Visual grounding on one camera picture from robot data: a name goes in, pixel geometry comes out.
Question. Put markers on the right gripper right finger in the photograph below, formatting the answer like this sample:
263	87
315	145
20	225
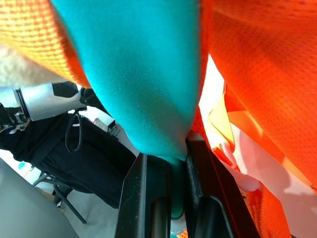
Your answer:
210	198

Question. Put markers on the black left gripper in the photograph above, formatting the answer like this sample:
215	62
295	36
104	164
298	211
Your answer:
12	119

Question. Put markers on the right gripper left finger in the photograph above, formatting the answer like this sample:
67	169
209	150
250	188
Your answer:
135	203

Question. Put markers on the teal and orange fabric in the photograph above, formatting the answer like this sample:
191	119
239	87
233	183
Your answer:
260	74

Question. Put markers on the black metal chair leg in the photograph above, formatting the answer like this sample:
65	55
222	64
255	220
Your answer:
69	205

